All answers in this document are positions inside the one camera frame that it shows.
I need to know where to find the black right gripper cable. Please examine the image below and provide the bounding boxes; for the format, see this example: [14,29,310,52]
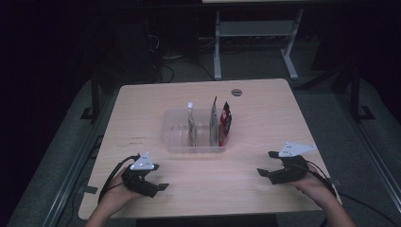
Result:
[304,159,401,227]

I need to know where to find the clear plastic container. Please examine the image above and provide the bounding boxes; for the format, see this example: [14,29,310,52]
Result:
[160,108,232,154]

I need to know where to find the black metal stand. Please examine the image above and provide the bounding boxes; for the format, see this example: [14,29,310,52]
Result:
[79,67,102,123]
[349,64,376,123]

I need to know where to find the tangle of black cables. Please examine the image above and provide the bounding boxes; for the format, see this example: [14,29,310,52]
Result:
[143,31,217,83]

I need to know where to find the red snack packet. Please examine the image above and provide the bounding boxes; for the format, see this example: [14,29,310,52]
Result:
[218,100,234,148]

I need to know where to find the metal floor rail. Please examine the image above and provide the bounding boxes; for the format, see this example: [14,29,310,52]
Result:
[41,89,119,227]
[334,91,401,206]

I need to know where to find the white spouted sauce pouch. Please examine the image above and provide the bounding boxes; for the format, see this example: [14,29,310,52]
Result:
[186,100,199,148]

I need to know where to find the green snack packet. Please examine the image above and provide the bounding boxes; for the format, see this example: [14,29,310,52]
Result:
[209,96,219,148]

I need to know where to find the person's right hand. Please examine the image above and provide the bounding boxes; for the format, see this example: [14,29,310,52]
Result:
[290,163,339,206]

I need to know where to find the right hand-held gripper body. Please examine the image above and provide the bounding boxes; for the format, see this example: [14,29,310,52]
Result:
[269,141,318,186]

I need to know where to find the white metal desk frame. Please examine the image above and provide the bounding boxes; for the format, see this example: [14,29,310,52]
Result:
[201,0,401,81]

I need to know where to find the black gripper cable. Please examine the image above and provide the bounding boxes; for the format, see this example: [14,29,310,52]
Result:
[304,159,401,227]
[97,153,141,204]

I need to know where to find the person's left hand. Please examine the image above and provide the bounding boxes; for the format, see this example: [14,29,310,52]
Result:
[97,171,144,213]

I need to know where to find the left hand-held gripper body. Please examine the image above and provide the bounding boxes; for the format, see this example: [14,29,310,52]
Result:
[120,151,161,199]

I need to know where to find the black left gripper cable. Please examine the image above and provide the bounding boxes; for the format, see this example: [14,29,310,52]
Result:
[97,153,141,204]

